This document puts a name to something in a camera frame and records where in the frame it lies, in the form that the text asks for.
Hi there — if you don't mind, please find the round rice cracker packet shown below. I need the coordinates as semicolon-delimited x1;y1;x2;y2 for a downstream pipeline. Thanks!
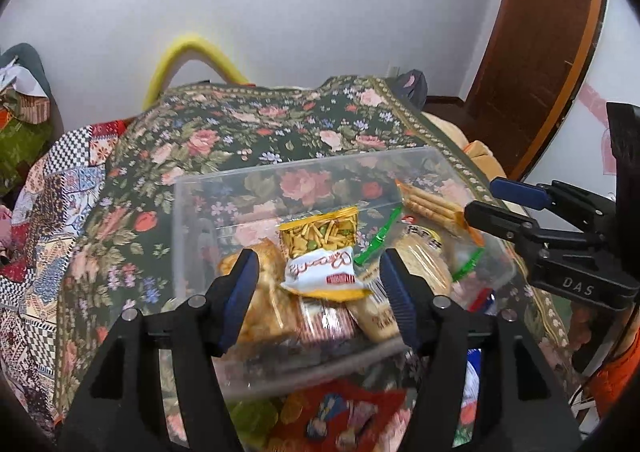
354;213;487;299

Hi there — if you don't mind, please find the orange biscuit stick packet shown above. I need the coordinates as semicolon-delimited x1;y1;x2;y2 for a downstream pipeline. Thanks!
394;179;485;247

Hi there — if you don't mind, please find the red and blue snack packet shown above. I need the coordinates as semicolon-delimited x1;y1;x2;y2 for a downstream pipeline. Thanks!
462;279;502;319

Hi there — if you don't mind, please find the grey chair back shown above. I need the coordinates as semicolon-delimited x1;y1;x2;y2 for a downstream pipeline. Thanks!
0;43;54;100

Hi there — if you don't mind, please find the pink tape strip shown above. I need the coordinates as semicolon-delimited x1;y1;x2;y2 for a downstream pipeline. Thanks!
575;81;622;174

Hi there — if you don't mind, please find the beige biscuit packet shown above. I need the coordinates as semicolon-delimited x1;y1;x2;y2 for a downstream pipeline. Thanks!
347;296;407;342

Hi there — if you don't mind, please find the yellow and white snack packet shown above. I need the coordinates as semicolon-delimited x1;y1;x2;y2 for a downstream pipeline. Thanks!
277;206;374;304

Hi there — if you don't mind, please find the patchwork quilt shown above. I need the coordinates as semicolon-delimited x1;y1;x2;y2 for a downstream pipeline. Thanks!
0;119;132;438

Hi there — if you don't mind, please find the red cartoon snack bag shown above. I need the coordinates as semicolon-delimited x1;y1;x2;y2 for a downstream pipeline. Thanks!
267;379;417;452

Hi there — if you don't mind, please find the floral blanket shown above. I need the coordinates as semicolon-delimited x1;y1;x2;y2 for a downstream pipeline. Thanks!
54;74;572;435

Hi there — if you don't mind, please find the green patterned cloth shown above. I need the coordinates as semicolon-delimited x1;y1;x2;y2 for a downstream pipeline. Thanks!
0;116;55;195

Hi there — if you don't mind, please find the dark bag with pink print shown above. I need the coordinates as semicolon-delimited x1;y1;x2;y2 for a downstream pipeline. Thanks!
394;69;429;109

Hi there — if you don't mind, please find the red striped snack packet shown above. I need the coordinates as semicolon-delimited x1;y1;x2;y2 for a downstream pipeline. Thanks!
297;296;359;344

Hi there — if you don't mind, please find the green jelly packet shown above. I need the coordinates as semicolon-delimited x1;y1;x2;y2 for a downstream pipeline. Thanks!
224;397;281;452

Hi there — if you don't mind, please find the beige cushion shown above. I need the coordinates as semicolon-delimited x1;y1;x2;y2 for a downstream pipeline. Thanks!
424;111;507;179

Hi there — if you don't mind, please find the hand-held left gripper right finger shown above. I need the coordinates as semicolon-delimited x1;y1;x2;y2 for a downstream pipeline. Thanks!
380;248;584;452

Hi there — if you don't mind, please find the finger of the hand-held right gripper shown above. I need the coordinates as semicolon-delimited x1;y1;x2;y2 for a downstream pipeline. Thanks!
489;176;617;229
464;201;601;265

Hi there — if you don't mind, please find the blue and white packet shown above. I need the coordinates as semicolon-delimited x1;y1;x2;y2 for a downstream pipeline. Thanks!
457;346;483;448

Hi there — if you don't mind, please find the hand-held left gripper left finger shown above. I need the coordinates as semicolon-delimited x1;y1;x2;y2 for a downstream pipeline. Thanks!
55;248;261;452

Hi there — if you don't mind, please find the brown wooden door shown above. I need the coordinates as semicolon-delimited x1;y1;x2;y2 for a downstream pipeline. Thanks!
464;0;610;179

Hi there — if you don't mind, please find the golden fried pastry packet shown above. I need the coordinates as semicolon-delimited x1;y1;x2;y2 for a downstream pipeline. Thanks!
217;239;302;349

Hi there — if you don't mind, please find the yellow foam tube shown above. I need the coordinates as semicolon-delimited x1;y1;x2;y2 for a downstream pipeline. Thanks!
142;34;252;112

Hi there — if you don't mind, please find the clear plastic storage box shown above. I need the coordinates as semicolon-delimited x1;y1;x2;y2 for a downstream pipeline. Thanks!
172;147;519;404

